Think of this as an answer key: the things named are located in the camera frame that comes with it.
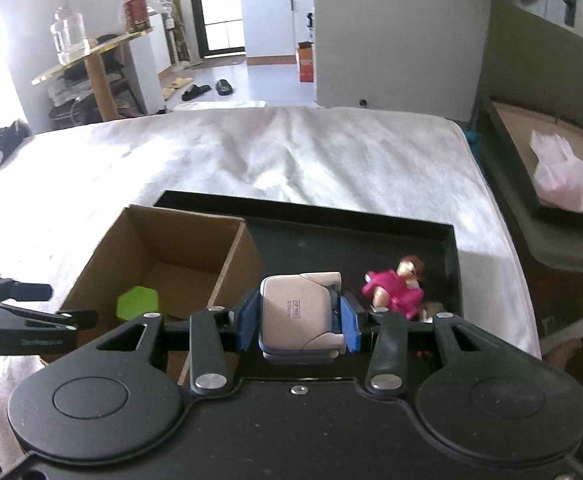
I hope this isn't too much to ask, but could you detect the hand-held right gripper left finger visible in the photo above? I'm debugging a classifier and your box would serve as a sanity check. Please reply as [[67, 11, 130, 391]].
[[95, 292, 263, 397]]

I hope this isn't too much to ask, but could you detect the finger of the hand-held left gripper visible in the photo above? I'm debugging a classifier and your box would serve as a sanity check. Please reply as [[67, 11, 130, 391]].
[[0, 302, 98, 356], [0, 270, 53, 306]]

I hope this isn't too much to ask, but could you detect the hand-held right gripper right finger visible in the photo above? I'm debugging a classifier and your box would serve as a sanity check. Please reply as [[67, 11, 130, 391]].
[[339, 291, 517, 395]]

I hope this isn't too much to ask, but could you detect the grey white cube toy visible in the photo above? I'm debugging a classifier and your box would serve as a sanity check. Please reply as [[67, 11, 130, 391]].
[[258, 271, 347, 365]]

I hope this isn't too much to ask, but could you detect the pink toy figure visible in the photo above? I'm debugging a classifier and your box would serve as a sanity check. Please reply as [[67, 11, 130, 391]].
[[362, 255, 426, 322]]

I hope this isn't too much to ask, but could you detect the small brown-haired toy figure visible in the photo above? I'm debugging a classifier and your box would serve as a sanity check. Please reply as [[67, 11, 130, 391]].
[[419, 301, 445, 323]]

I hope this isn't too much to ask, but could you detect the black tray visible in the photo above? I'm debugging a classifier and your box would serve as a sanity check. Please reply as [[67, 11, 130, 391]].
[[154, 189, 467, 361]]

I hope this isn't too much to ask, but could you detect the green hexagonal box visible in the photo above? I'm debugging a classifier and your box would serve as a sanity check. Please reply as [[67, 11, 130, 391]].
[[116, 285, 163, 322]]

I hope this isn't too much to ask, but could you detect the cardboard box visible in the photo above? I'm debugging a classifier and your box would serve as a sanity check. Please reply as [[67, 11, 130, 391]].
[[41, 204, 267, 386]]

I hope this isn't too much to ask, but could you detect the white paper sheet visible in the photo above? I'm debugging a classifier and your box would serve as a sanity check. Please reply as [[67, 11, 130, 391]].
[[541, 317, 583, 352]]

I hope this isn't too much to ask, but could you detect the round gold-rimmed table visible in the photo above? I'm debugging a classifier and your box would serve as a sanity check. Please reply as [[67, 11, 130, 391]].
[[31, 27, 154, 121]]

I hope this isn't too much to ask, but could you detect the clear plastic water jug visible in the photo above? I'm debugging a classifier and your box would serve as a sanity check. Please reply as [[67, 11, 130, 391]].
[[50, 6, 92, 66]]

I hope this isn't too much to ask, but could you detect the pink white plastic bag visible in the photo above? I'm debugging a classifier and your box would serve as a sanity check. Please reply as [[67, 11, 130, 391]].
[[530, 130, 583, 222]]

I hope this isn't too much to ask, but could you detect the white low cabinet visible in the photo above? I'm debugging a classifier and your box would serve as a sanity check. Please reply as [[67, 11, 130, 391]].
[[126, 12, 170, 111]]

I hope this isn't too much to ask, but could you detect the orange carton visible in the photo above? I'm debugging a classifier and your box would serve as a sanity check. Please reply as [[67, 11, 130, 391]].
[[295, 41, 317, 83]]

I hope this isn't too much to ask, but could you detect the white kitchen cabinet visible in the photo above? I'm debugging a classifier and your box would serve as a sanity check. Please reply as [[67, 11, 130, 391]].
[[238, 0, 317, 58]]

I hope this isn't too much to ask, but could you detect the dark red box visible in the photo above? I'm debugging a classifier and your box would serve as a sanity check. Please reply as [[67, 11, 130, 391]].
[[124, 0, 151, 33]]

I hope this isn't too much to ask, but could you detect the black framed glass door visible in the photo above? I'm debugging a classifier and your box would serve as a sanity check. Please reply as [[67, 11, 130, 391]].
[[186, 0, 247, 57]]

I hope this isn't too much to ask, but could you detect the olive green padded furniture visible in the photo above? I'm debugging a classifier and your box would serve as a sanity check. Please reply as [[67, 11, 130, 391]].
[[479, 0, 583, 273]]

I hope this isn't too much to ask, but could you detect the black frame with cardboard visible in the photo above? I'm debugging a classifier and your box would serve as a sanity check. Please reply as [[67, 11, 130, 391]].
[[481, 95, 583, 221]]

